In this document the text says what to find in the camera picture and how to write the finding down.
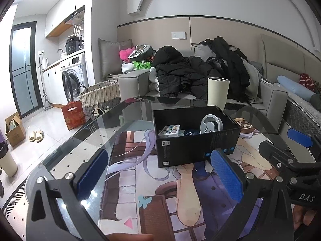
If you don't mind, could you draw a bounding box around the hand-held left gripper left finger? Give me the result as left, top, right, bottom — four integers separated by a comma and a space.
26, 148, 109, 241

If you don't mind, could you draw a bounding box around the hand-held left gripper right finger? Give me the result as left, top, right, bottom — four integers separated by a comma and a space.
204, 148, 294, 241

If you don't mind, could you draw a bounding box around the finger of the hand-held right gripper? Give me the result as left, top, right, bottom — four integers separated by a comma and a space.
286, 128, 321, 166
259, 140, 321, 182

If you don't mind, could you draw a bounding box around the black cardboard box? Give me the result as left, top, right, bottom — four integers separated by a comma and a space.
152, 105, 241, 168

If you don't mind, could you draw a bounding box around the round white usb hub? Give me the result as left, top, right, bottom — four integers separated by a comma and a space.
200, 114, 224, 134

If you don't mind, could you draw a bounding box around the person's right hand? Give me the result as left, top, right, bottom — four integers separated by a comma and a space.
292, 204, 321, 232

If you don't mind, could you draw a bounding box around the person's left hand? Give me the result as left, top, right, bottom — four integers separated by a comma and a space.
106, 233, 154, 241

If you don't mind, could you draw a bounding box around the grey quilted sofa section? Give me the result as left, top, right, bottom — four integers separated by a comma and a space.
283, 95, 321, 141

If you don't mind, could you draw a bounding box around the blue bolster pillow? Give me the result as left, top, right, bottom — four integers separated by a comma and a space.
277, 76, 313, 97

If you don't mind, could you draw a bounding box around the red knitted item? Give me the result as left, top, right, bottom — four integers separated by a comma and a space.
299, 73, 319, 92

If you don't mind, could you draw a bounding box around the red gift bag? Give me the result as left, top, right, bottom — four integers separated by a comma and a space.
61, 100, 86, 131

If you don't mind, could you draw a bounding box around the printed desk mat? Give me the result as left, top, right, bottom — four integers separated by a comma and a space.
99, 116, 297, 241

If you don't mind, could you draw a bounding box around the grey clothing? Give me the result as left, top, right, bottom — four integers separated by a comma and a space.
240, 57, 263, 103

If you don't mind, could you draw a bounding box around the white remote control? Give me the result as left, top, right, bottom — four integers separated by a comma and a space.
158, 124, 181, 137

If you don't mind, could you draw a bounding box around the wicker basket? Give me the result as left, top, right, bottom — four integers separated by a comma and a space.
79, 79, 121, 121

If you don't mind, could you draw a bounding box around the white waste bin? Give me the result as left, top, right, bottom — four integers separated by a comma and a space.
0, 143, 19, 178

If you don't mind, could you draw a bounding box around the white cup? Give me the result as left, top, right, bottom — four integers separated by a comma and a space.
207, 77, 230, 111

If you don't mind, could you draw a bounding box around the brown cardboard box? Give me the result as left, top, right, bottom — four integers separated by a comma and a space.
5, 112, 26, 147

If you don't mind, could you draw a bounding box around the floor mop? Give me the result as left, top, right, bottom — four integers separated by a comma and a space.
38, 57, 53, 111

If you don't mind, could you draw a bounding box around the grey sofa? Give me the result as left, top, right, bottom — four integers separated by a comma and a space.
117, 49, 288, 131

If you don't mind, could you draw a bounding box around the white washing machine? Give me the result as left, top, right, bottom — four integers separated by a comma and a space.
61, 52, 90, 103

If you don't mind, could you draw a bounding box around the black clothing pile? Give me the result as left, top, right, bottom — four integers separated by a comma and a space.
205, 36, 251, 103

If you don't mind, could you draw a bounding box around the black puffer jacket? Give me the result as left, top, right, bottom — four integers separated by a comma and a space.
151, 45, 214, 98

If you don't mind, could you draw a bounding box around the green cloth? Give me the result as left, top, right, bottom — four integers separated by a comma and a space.
133, 60, 152, 70

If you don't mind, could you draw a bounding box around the grey square cushion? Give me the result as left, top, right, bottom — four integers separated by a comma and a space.
98, 38, 133, 75

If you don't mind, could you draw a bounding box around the pink plush toy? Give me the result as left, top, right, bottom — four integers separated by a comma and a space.
119, 46, 135, 62

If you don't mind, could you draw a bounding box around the dark framed glass door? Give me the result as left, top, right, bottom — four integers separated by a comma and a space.
10, 21, 43, 117

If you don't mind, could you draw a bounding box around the black pressure cooker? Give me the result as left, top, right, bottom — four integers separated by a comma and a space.
65, 38, 85, 55

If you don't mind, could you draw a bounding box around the round black white cushion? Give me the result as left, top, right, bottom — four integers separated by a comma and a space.
128, 44, 153, 62

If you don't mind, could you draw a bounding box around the range hood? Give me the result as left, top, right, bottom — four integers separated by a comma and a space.
64, 5, 86, 26

